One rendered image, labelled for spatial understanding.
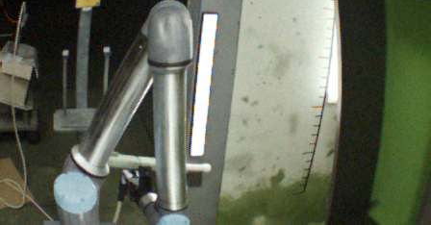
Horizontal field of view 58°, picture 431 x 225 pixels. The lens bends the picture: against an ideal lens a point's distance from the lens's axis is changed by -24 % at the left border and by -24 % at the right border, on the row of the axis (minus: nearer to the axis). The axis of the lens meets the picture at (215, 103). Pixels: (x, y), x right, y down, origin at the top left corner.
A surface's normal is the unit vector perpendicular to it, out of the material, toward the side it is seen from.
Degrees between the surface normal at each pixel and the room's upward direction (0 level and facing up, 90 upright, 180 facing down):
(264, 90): 90
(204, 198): 90
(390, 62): 90
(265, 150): 90
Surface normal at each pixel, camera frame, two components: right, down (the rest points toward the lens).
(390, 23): 0.41, 0.38
